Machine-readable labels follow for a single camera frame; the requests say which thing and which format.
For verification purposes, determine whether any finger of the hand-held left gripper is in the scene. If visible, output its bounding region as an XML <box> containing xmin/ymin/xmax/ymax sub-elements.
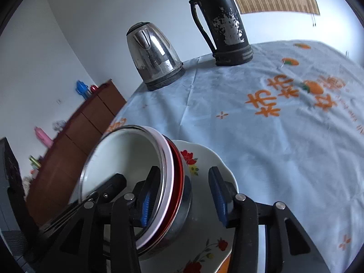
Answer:
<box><xmin>39</xmin><ymin>173</ymin><xmax>127</xmax><ymax>234</ymax></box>

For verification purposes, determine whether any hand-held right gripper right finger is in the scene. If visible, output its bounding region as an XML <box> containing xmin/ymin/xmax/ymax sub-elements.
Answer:
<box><xmin>208</xmin><ymin>167</ymin><xmax>331</xmax><ymax>273</ymax></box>

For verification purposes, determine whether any white plate with red flowers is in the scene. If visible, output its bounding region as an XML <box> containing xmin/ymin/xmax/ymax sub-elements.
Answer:
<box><xmin>70</xmin><ymin>139</ymin><xmax>239</xmax><ymax>273</ymax></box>

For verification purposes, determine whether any red plastic bowl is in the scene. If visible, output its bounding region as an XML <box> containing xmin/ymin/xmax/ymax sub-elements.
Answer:
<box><xmin>125</xmin><ymin>126</ymin><xmax>186</xmax><ymax>260</ymax></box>

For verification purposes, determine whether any brown wooden cabinet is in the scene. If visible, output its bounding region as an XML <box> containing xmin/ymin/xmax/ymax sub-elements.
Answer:
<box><xmin>24</xmin><ymin>80</ymin><xmax>127</xmax><ymax>228</ymax></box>

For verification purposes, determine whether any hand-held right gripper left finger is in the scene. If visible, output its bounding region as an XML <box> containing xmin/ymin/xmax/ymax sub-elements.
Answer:
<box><xmin>43</xmin><ymin>165</ymin><xmax>162</xmax><ymax>273</ymax></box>

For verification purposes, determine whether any stainless steel electric kettle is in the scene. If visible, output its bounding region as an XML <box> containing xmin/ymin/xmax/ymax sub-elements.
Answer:
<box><xmin>126</xmin><ymin>22</ymin><xmax>185</xmax><ymax>91</ymax></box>

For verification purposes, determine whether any stainless steel bowl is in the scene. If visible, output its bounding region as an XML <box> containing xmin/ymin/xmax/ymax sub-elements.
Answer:
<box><xmin>142</xmin><ymin>176</ymin><xmax>193</xmax><ymax>248</ymax></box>

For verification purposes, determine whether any worn black thermos flask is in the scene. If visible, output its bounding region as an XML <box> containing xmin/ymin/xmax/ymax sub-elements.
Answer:
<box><xmin>185</xmin><ymin>0</ymin><xmax>253</xmax><ymax>66</ymax></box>

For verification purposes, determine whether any white enamel bowl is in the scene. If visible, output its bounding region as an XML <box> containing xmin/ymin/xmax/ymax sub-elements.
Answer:
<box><xmin>79</xmin><ymin>125</ymin><xmax>168</xmax><ymax>245</ymax></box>

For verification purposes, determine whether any blue thermos bottle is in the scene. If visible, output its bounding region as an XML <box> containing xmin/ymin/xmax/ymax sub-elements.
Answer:
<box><xmin>75</xmin><ymin>80</ymin><xmax>91</xmax><ymax>100</ymax></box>

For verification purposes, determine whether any printed light blue tablecloth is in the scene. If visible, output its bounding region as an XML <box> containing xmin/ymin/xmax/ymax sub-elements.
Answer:
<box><xmin>70</xmin><ymin>40</ymin><xmax>364</xmax><ymax>273</ymax></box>

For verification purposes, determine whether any pink bottle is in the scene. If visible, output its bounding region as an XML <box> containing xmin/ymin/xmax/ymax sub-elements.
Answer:
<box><xmin>34</xmin><ymin>127</ymin><xmax>53</xmax><ymax>148</ymax></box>

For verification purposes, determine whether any small colourful packet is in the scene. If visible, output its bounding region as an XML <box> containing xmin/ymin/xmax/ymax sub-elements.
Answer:
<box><xmin>28</xmin><ymin>155</ymin><xmax>43</xmax><ymax>177</ymax></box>

